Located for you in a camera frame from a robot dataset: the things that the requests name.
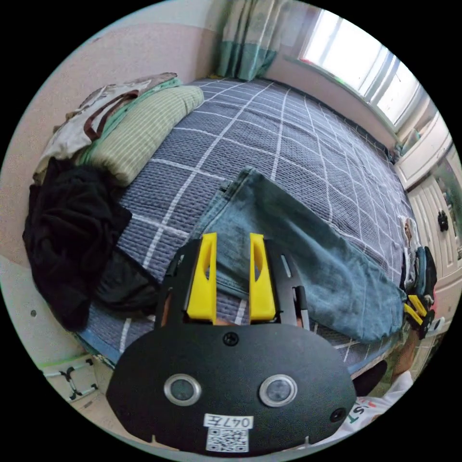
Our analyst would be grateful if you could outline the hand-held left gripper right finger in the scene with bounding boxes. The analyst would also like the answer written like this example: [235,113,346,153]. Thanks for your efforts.
[249,233,279,322]

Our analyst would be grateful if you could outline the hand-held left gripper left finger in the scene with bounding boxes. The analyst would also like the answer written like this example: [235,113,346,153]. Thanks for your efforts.
[186,232,218,322]

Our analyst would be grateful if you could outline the blue jeans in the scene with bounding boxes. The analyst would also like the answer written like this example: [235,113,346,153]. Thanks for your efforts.
[196,167,409,344]

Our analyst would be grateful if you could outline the person's right forearm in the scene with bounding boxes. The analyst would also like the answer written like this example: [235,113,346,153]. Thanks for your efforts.
[389,343,420,384]

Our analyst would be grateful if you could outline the person's right hand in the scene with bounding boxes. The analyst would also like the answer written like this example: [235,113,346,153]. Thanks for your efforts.
[405,326,425,348]

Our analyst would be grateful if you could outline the pile of beige black clothes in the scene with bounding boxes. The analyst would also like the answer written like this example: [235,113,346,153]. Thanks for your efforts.
[398,215,437,289]

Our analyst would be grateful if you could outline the white cupboard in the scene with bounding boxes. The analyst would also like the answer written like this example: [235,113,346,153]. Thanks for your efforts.
[393,112,462,279]

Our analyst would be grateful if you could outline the person's body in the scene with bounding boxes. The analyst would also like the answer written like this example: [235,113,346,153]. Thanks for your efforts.
[317,359,434,448]

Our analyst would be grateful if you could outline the bed with grey checked quilt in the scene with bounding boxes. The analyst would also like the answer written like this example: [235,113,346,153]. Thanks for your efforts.
[74,76,416,376]

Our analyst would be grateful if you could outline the white tube rack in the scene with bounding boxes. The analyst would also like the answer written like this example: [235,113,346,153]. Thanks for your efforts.
[41,355,100,401]

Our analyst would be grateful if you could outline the green striped folded blanket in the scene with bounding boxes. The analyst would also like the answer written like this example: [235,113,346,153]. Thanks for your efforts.
[77,86,205,187]

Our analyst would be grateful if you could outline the green and beige curtain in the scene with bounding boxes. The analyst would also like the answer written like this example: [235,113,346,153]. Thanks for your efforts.
[216,0,286,81]

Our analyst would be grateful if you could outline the window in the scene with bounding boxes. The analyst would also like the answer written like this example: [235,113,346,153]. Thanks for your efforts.
[297,9,430,125]

